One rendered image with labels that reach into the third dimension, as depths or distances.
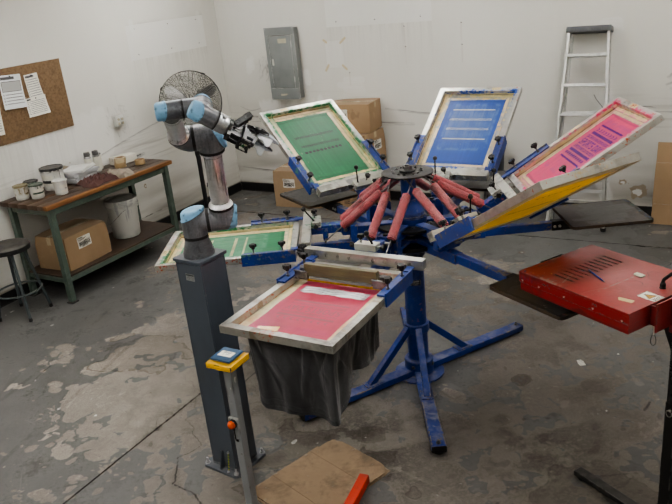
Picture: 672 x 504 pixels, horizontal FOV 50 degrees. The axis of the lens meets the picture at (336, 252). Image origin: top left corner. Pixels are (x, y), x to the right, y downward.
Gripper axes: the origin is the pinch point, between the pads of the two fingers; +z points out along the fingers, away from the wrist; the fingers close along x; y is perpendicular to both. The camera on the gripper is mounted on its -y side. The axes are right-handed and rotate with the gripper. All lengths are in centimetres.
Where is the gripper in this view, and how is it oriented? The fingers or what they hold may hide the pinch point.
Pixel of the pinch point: (272, 144)
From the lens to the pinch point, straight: 288.6
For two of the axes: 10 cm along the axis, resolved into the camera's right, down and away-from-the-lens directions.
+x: 5.5, -4.2, -7.2
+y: -1.0, 8.3, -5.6
